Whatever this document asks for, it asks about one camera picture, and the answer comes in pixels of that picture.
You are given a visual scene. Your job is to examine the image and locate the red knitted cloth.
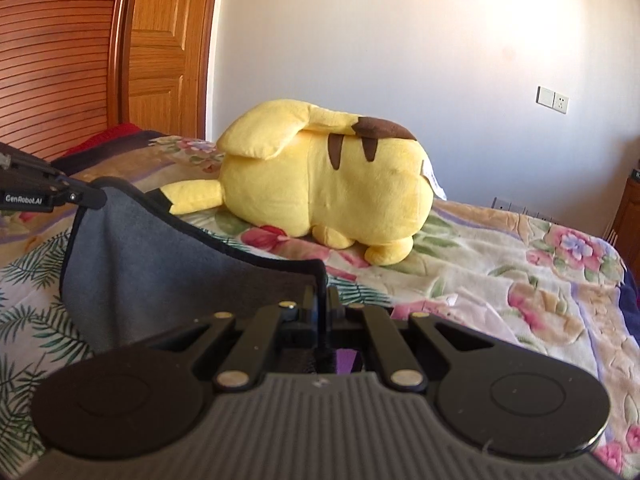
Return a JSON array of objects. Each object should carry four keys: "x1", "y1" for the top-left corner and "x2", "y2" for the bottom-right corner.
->
[{"x1": 69, "y1": 122, "x2": 147, "y2": 157}]

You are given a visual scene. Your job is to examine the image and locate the wooden panel door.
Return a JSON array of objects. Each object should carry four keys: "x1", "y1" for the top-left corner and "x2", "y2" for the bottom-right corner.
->
[{"x1": 116, "y1": 0, "x2": 224, "y2": 142}]

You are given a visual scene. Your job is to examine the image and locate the wooden nightstand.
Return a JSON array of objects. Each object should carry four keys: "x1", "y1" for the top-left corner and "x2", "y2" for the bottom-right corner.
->
[{"x1": 610, "y1": 160, "x2": 640, "y2": 262}]

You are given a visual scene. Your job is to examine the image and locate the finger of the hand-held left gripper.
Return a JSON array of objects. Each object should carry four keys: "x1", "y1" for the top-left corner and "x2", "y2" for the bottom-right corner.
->
[{"x1": 54, "y1": 175, "x2": 109, "y2": 210}]

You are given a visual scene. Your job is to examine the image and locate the floral quilt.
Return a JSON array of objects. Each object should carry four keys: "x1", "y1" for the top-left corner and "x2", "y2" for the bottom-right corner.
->
[{"x1": 0, "y1": 132, "x2": 640, "y2": 480}]

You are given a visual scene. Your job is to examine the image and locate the dark blanket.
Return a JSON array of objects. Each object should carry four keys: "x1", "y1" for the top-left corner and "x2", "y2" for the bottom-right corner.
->
[{"x1": 49, "y1": 130, "x2": 167, "y2": 183}]

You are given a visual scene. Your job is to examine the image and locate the yellow plush toy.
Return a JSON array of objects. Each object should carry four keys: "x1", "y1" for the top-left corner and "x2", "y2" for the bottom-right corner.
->
[{"x1": 159, "y1": 99, "x2": 448, "y2": 266}]

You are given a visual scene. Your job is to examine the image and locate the wooden louvered door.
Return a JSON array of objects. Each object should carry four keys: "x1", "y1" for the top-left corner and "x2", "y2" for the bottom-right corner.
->
[{"x1": 0, "y1": 0, "x2": 127, "y2": 162}]

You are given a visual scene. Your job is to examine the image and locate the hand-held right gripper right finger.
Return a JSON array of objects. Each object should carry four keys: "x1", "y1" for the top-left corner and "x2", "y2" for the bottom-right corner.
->
[{"x1": 326, "y1": 285, "x2": 502, "y2": 394}]

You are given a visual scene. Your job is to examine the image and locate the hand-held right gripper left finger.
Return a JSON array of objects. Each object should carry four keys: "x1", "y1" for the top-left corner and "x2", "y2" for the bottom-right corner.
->
[{"x1": 148, "y1": 284, "x2": 323, "y2": 394}]

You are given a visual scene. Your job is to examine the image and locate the grey towel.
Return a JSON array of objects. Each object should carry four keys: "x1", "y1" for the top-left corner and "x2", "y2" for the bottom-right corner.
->
[{"x1": 59, "y1": 176, "x2": 329, "y2": 357}]

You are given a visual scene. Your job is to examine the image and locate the dark blue cloth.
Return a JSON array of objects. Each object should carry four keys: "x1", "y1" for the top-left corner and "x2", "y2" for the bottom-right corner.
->
[{"x1": 618, "y1": 260, "x2": 640, "y2": 352}]

